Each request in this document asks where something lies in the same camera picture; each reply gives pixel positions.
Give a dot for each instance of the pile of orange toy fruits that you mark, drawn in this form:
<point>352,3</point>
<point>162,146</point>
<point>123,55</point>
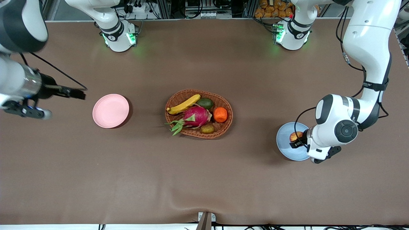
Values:
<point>274,9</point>

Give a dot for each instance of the aluminium frame structure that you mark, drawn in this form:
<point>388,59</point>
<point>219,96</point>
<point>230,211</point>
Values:
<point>165,6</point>

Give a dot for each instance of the blue round plate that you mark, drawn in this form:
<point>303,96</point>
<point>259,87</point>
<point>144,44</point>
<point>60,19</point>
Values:
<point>284,147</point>

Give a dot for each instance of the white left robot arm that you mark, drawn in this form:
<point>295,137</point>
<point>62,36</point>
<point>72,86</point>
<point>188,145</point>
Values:
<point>367,38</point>

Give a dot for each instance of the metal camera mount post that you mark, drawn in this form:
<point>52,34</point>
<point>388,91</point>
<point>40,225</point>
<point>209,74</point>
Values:
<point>204,222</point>

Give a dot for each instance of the white power strip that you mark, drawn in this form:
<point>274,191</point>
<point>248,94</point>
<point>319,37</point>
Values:
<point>214,15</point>
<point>137,11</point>

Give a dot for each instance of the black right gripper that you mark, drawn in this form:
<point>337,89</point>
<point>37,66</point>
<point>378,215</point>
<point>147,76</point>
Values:
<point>48,87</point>

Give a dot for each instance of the pink round plate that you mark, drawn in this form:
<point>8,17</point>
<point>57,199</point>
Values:
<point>110,111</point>

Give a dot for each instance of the orange fruit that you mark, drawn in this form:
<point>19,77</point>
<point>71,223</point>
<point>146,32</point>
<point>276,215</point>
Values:
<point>220,115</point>

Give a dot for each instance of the woven wicker basket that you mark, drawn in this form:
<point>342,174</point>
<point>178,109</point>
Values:
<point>223,127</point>

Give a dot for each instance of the green avocado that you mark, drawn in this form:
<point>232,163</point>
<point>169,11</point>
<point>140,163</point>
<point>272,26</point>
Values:
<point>205,103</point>

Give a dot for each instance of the brownish green kiwi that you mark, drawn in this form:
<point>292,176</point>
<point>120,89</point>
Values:
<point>207,129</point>

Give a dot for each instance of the plain table cloth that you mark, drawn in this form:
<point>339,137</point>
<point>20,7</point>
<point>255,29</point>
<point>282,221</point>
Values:
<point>204,179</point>

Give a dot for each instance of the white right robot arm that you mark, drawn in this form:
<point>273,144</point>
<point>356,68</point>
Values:
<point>111,19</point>

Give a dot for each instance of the yellow banana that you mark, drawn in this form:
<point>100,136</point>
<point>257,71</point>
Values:
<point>183,104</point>

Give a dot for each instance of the pink dragon fruit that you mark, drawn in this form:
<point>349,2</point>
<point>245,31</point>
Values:
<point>196,116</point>

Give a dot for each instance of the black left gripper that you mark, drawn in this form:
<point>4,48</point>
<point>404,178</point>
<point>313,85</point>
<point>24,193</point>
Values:
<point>302,141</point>

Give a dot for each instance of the red yellow apple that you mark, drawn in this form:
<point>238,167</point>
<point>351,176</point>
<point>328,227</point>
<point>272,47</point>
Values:
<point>295,136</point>

